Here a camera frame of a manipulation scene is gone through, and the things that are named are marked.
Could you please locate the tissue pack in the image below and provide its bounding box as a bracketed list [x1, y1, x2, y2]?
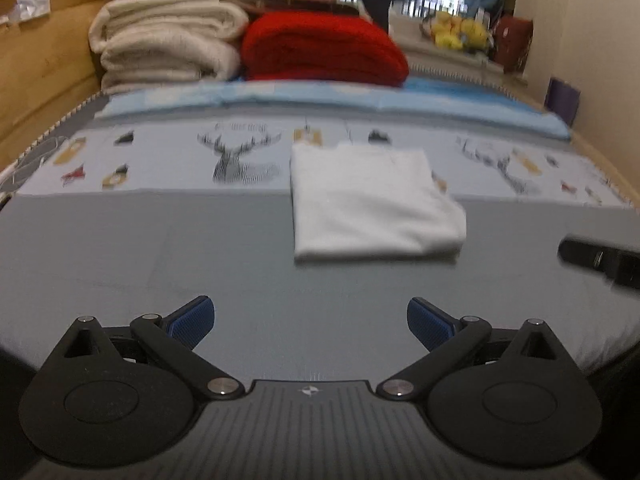
[10, 0, 52, 23]

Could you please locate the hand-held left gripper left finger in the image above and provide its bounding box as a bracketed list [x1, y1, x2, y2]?
[39, 296, 246, 402]

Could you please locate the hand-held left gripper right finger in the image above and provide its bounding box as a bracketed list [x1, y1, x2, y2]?
[376, 297, 581, 401]

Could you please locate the purple box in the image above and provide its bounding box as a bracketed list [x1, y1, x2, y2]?
[547, 77, 582, 126]

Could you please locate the red folded blanket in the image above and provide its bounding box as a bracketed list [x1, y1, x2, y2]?
[241, 11, 410, 87]

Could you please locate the white garment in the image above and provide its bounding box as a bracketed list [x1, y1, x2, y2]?
[290, 144, 467, 262]

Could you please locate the deer printed bed sheet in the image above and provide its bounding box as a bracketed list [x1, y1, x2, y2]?
[12, 120, 628, 208]

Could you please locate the yellow plush toy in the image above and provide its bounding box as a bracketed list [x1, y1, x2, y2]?
[460, 19, 491, 52]
[433, 13, 463, 50]

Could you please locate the cream fleece folded blanket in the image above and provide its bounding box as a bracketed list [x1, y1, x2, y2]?
[100, 30, 242, 93]

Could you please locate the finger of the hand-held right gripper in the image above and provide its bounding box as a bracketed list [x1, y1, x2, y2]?
[557, 236, 640, 291]

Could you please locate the dark red pillow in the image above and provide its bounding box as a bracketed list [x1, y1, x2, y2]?
[492, 16, 535, 73]

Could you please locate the grey bed sheet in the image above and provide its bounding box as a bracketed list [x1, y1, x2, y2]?
[0, 77, 640, 386]

